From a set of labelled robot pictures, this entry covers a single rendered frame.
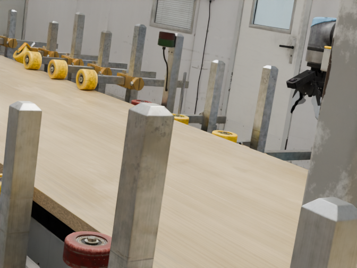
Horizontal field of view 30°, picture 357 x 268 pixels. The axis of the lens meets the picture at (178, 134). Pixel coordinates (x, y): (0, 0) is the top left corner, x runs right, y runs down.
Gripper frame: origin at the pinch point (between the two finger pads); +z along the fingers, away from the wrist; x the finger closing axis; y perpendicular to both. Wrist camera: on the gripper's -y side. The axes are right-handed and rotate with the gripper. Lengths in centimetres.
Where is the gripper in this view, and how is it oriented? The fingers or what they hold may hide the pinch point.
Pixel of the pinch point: (303, 117)
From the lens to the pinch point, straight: 249.2
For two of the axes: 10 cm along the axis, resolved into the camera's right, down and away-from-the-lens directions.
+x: -5.3, -2.3, 8.1
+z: -1.4, 9.7, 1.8
